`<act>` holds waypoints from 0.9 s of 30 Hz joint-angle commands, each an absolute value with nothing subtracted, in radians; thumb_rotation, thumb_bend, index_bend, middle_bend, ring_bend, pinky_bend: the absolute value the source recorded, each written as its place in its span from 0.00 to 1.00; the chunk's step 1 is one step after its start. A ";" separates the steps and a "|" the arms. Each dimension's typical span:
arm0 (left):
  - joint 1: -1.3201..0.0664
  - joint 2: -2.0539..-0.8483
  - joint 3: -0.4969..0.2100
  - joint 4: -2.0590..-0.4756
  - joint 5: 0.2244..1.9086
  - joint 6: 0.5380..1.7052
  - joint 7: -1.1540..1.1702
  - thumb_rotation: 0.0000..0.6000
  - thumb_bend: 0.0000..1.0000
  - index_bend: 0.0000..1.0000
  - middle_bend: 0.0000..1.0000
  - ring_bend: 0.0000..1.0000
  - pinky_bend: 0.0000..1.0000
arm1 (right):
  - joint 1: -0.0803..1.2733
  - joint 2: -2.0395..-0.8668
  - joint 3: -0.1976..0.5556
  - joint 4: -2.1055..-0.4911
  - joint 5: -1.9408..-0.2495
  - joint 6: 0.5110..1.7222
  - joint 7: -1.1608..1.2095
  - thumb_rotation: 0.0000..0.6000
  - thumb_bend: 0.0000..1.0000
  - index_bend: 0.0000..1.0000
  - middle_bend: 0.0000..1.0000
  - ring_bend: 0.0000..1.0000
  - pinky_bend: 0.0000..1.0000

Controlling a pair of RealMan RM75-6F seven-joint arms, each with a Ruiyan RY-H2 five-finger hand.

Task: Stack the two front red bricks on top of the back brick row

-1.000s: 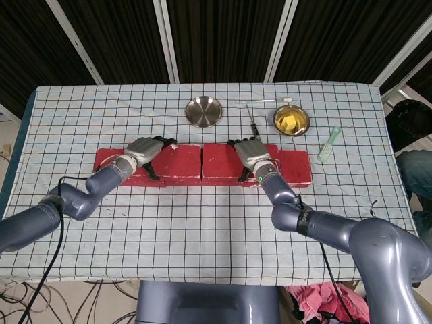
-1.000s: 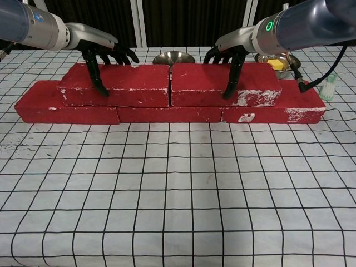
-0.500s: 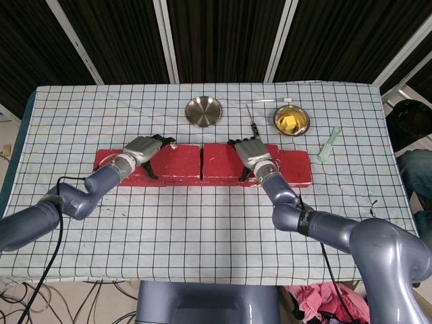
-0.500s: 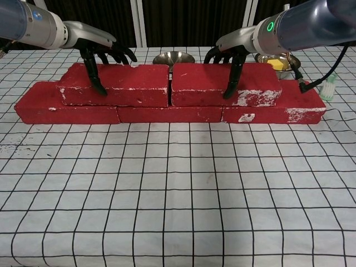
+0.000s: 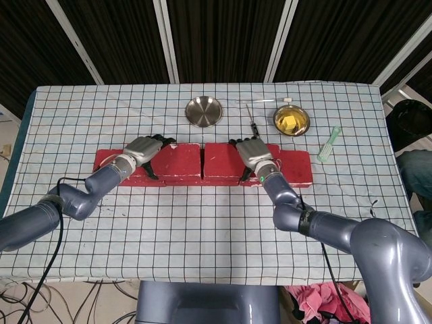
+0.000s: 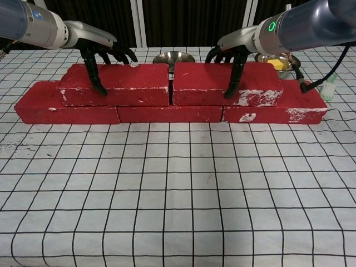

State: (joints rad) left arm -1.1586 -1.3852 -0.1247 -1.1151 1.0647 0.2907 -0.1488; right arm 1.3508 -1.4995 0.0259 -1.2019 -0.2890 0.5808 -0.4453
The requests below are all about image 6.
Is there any white black checkered tablecloth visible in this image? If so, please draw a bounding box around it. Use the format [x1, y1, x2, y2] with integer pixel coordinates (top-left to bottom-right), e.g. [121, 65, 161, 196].
[0, 46, 356, 267]

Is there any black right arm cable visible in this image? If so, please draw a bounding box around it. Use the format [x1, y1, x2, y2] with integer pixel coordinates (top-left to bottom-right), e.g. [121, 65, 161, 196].
[291, 44, 356, 95]

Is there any red brick with white scuffs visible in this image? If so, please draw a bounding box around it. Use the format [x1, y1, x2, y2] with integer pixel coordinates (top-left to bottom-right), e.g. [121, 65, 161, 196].
[172, 62, 284, 107]

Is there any shallow steel dish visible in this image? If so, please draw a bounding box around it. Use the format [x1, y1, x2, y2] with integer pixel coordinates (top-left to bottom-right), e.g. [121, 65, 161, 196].
[152, 51, 195, 73]

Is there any wide white frame post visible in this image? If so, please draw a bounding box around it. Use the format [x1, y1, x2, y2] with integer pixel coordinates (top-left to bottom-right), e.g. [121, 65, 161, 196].
[244, 0, 259, 28]

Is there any red brick with white patch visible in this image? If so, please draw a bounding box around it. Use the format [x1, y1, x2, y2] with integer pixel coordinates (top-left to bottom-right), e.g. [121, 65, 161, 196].
[221, 79, 328, 125]

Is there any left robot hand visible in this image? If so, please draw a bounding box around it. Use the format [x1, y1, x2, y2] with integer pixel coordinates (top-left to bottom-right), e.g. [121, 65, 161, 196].
[64, 21, 139, 97]

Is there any deep steel bowl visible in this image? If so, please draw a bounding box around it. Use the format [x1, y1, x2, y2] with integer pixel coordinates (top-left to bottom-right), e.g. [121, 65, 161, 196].
[255, 52, 301, 80]

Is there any yellow block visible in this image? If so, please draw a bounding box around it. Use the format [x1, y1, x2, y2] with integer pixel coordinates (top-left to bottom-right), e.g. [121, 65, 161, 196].
[266, 58, 284, 70]

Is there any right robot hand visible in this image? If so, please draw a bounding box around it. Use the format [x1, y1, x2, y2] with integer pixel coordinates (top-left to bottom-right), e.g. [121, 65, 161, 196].
[205, 24, 264, 100]

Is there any green brush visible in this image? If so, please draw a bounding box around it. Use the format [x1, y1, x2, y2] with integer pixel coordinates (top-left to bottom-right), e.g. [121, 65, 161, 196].
[319, 73, 339, 101]

